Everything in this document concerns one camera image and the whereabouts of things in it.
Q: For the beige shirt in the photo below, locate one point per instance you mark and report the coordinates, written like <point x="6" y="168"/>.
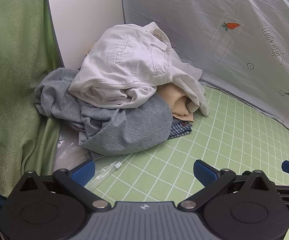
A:
<point x="177" y="100"/>

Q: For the white pants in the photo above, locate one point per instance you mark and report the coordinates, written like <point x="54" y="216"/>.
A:
<point x="124" y="62"/>

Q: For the green curtain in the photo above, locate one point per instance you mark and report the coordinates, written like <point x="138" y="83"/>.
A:
<point x="14" y="80"/>

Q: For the clear plastic zip bag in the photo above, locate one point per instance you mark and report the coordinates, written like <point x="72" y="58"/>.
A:
<point x="69" y="152"/>

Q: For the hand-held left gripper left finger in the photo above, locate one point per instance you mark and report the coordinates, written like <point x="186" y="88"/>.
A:
<point x="84" y="173"/>

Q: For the green grid mat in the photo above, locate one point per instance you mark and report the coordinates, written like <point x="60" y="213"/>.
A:
<point x="234" y="135"/>

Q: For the grey carrot print sheet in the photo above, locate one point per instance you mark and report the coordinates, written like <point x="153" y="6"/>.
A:
<point x="209" y="30"/>

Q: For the blue plaid shirt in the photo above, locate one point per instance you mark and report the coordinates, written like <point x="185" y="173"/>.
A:
<point x="180" y="130"/>

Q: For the grey sweatpants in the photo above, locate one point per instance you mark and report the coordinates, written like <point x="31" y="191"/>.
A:
<point x="124" y="130"/>

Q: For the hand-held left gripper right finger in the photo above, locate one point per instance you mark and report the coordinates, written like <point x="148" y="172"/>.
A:
<point x="204" y="173"/>

